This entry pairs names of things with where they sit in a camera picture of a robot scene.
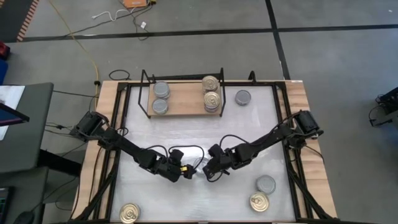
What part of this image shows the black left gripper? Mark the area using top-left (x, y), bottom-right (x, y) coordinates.
top-left (154, 160), bottom-right (198, 184)

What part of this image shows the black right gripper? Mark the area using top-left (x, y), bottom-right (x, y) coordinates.
top-left (202, 152), bottom-right (237, 179)

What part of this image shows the black desk base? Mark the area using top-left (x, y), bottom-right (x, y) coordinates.
top-left (37, 149), bottom-right (82, 177)

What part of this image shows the grey desk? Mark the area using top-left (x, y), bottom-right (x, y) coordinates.
top-left (0, 82), bottom-right (54, 175)

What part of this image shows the orange box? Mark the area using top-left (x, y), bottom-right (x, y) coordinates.
top-left (122, 0), bottom-right (149, 9)

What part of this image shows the dark keyboard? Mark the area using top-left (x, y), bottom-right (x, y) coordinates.
top-left (0, 185), bottom-right (15, 224)

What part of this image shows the dark desk monitor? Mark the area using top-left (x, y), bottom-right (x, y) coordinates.
top-left (0, 102), bottom-right (30, 127)

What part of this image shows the white paper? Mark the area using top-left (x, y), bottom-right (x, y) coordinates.
top-left (0, 85), bottom-right (25, 141)

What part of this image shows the blue object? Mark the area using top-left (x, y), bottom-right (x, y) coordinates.
top-left (0, 59), bottom-right (9, 85)

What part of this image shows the red object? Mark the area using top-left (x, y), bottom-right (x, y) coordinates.
top-left (0, 42), bottom-right (11, 60)

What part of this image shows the dark mat striped edge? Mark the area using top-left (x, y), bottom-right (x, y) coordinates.
top-left (0, 0), bottom-right (40, 43)

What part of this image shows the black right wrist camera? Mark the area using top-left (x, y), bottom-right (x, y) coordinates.
top-left (208, 143), bottom-right (224, 158)

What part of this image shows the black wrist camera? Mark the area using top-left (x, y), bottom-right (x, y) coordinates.
top-left (170, 148), bottom-right (185, 162)
top-left (208, 143), bottom-right (224, 158)

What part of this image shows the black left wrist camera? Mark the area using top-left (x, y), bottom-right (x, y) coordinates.
top-left (170, 148), bottom-right (185, 162)

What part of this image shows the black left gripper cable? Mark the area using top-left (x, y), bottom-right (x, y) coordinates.
top-left (145, 144), bottom-right (205, 167)

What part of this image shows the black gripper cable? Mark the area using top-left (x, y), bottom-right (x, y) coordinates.
top-left (145, 144), bottom-right (205, 167)
top-left (206, 134), bottom-right (252, 184)

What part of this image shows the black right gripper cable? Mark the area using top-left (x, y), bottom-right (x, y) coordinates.
top-left (206, 134), bottom-right (252, 184)

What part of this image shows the wooden shelf black metal frame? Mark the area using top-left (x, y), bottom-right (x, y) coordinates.
top-left (137, 67), bottom-right (226, 119)

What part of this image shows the black metal table frame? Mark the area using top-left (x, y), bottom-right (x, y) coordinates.
top-left (70, 70), bottom-right (338, 224)

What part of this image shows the coiled black cable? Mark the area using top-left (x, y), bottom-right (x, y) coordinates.
top-left (108, 68), bottom-right (131, 82)

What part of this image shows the yellow cable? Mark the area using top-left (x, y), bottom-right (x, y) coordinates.
top-left (48, 0), bottom-right (100, 82)

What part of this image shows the long black cable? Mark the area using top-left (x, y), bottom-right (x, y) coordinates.
top-left (60, 4), bottom-right (156, 41)

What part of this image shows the white cable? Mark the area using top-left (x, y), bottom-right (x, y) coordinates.
top-left (91, 9), bottom-right (134, 22)

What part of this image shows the black equipment with cables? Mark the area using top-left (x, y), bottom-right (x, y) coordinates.
top-left (368, 86), bottom-right (398, 128)

